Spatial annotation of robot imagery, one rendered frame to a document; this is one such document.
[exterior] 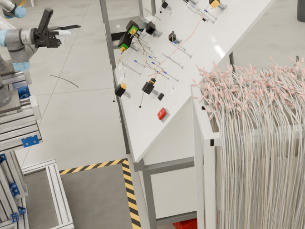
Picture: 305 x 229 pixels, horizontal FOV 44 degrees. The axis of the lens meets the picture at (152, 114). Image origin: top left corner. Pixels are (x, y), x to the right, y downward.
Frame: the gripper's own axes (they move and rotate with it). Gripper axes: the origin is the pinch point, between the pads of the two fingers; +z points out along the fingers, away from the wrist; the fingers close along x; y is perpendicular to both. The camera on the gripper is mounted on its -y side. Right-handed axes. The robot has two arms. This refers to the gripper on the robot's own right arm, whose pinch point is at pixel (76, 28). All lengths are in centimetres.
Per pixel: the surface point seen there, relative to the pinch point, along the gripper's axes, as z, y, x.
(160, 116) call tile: 32, 48, -9
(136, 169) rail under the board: 18, 76, -5
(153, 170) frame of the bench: 26, 79, -8
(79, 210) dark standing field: -42, 151, -65
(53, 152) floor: -85, 140, -140
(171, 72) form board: 38, 35, -39
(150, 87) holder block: 26, 40, -31
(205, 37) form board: 57, 16, -36
